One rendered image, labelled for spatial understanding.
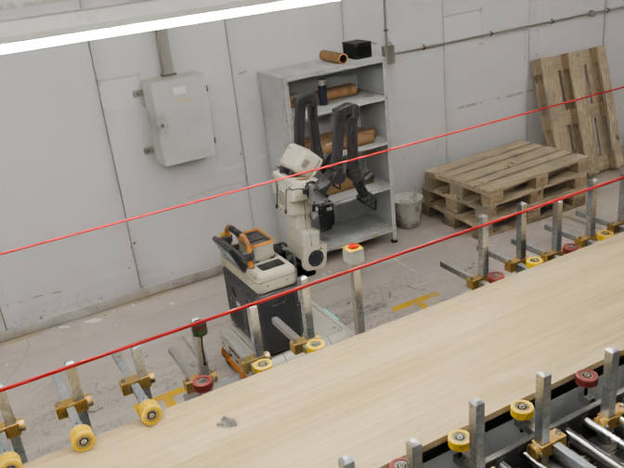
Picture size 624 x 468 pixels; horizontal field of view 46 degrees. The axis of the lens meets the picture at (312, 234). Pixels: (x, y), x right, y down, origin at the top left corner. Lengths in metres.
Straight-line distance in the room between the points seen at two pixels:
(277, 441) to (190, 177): 3.35
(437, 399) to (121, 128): 3.41
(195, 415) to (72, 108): 3.00
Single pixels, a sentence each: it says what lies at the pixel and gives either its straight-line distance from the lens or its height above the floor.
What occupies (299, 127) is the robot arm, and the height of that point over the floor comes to 1.44.
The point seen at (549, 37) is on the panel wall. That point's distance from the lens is 7.51.
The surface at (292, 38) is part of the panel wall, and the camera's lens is 5.83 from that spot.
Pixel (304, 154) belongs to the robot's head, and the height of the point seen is 1.36.
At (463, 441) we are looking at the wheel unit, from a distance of 2.58.
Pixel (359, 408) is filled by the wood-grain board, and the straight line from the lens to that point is 2.74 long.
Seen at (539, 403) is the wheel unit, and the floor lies 1.02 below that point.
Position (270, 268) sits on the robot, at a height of 0.81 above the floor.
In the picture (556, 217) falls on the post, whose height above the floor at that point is 1.02.
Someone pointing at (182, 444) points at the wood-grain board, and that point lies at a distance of 2.71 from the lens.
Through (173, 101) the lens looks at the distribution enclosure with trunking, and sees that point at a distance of 5.26.
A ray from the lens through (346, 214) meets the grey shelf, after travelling 6.38.
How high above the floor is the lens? 2.54
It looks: 23 degrees down
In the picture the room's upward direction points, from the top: 6 degrees counter-clockwise
